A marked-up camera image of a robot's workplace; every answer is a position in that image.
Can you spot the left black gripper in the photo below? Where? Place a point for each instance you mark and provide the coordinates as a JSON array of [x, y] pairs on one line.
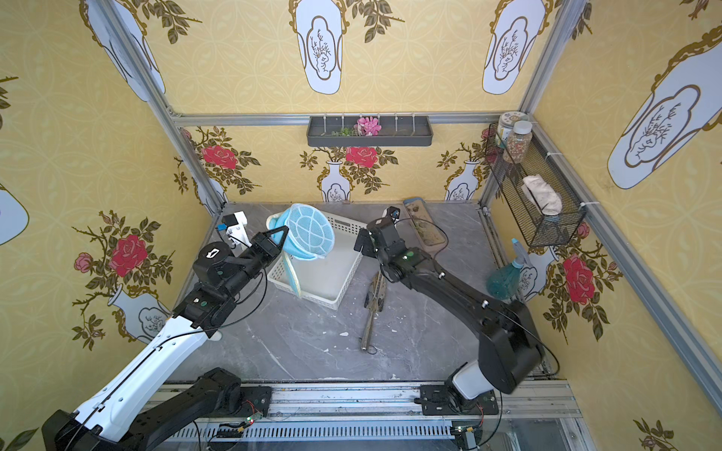
[[262, 246]]

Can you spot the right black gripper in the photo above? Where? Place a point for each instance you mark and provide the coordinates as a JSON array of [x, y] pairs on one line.
[[374, 238]]

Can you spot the turquoise mesh laundry bag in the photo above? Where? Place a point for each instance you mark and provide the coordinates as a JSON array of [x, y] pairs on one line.
[[310, 237]]

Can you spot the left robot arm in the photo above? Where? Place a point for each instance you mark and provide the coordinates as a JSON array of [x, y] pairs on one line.
[[115, 418]]

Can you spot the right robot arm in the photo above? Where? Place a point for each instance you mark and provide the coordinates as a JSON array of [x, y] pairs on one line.
[[509, 346]]

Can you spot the metal garden trowel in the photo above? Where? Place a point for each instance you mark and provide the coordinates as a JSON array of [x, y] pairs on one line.
[[375, 301]]

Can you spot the white perforated plastic basket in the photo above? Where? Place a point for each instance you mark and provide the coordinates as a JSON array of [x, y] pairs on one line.
[[325, 281]]

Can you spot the pink artificial flower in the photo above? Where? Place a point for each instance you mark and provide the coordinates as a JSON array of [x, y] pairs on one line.
[[368, 126]]

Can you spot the teal spray bottle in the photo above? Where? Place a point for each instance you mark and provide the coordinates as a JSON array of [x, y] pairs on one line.
[[517, 279]]

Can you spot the glass jar white lid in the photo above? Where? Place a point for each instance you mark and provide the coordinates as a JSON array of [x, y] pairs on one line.
[[505, 125]]

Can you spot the glass jar with grains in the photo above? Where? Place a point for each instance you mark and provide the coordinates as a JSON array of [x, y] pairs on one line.
[[518, 142]]

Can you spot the crumpled white cloth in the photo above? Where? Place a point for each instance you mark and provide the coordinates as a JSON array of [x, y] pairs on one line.
[[542, 195]]

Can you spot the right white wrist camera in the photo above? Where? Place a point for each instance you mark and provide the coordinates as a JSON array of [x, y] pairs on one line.
[[393, 213]]

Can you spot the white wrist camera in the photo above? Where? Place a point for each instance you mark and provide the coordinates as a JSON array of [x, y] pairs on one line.
[[232, 230], [393, 213]]

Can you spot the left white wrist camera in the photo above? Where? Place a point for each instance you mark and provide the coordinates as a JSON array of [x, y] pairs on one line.
[[232, 230]]

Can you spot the grey wall shelf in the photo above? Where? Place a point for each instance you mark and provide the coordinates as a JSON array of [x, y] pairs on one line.
[[337, 131]]

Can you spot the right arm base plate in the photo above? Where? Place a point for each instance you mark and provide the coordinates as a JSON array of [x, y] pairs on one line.
[[441, 400]]

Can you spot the black wire wall basket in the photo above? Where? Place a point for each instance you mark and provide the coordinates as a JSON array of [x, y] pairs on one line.
[[505, 181]]

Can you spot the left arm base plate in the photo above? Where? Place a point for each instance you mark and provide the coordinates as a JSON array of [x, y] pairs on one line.
[[248, 400]]

